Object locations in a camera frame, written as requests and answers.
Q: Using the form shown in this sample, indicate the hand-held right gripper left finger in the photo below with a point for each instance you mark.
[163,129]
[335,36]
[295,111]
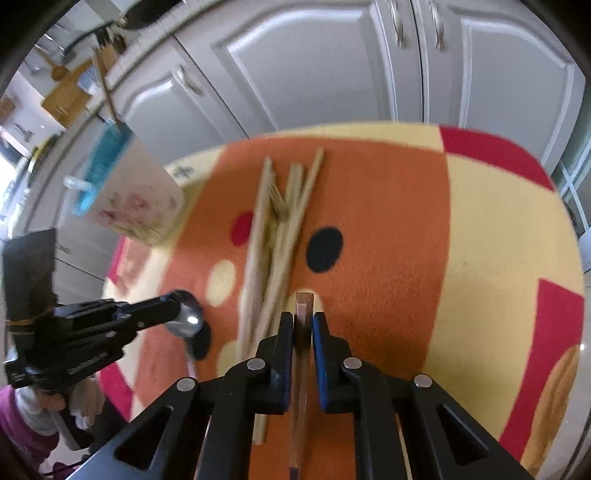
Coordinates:
[287,350]

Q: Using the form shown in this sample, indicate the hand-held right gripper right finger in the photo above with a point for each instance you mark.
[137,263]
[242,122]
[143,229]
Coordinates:
[319,355]

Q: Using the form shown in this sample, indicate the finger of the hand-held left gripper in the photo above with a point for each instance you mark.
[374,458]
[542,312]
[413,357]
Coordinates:
[152,310]

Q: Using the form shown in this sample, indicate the metal spoon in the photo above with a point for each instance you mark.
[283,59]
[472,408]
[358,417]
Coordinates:
[187,318]

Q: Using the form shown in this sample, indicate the dark brown chopstick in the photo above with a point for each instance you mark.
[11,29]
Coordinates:
[300,415]

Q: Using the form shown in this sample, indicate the white floral utensil holder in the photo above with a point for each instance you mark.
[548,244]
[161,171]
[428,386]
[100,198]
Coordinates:
[138,194]

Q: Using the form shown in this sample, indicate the person's left forearm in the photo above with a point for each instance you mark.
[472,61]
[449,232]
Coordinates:
[16,424]

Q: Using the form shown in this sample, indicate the person's left hand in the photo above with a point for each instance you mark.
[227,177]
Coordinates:
[85,397]

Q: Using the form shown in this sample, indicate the orange and yellow printed blanket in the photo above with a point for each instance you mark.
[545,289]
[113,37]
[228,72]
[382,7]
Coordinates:
[392,240]

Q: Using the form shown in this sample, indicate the white cabinet door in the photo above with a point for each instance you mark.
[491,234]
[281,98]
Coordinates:
[300,64]
[503,78]
[152,106]

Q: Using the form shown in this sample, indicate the wooden cutting board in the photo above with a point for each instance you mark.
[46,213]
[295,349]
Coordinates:
[67,99]

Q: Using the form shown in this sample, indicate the wooden spatula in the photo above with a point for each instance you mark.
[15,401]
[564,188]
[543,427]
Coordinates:
[57,70]

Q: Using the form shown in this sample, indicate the wooden knife block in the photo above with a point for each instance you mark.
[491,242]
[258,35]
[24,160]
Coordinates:
[105,51]

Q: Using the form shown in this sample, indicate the black wok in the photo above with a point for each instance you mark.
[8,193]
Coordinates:
[147,11]

